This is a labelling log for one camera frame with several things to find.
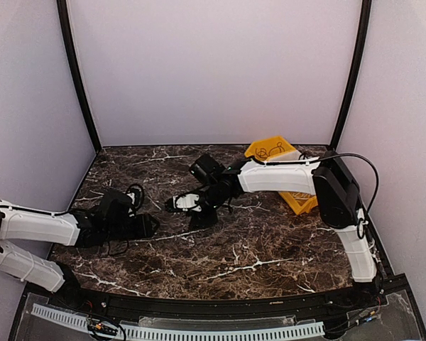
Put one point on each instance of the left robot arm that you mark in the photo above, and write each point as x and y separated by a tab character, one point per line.
115	219

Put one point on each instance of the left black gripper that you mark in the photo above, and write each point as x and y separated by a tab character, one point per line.
145	230

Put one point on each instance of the far yellow plastic bin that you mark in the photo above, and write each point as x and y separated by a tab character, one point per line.
266	148

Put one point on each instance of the black front rail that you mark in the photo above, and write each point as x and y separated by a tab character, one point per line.
328	305

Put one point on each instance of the black frame post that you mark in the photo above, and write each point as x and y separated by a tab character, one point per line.
361	34
74	66

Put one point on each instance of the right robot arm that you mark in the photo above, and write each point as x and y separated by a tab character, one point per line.
327	178

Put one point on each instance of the near yellow plastic bin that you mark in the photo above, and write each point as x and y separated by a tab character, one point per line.
300	203

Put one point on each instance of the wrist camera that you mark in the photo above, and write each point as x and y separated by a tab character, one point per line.
183	203
136	192

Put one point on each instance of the white slotted cable duct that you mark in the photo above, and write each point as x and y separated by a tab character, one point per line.
165	329

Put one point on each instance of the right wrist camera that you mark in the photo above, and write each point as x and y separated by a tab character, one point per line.
183	203

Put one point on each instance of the left black frame post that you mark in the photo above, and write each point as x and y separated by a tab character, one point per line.
74	66

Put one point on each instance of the right black frame post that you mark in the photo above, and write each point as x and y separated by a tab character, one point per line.
361	34

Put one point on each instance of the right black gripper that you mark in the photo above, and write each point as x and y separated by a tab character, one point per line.
203	220

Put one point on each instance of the white plastic bin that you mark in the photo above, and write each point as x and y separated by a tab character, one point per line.
291	156

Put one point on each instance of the yellow plastic bin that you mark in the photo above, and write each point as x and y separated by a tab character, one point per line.
300	203
266	148

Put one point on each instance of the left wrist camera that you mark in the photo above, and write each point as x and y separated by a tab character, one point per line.
136	192

